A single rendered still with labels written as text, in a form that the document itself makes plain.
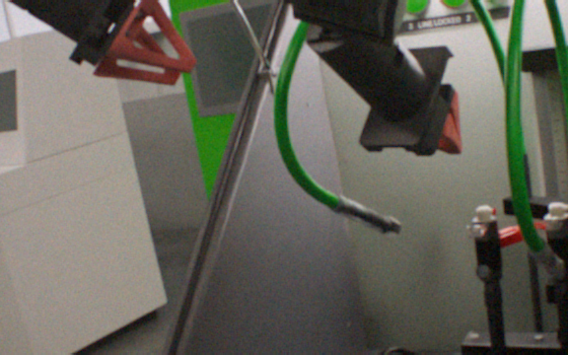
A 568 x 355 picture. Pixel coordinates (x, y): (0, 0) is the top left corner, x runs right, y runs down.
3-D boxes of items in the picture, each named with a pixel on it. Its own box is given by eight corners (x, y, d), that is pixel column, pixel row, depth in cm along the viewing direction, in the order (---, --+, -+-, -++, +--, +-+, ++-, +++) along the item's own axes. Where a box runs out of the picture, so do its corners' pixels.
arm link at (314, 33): (288, 46, 60) (342, 40, 56) (319, -21, 62) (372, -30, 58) (338, 94, 65) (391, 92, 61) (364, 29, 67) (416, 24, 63)
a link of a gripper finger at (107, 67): (187, 56, 76) (107, 7, 73) (210, 36, 69) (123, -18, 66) (155, 113, 74) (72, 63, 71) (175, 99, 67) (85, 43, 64)
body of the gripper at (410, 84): (459, 56, 67) (416, 5, 62) (428, 155, 63) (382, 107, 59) (400, 61, 71) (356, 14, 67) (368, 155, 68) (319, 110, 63)
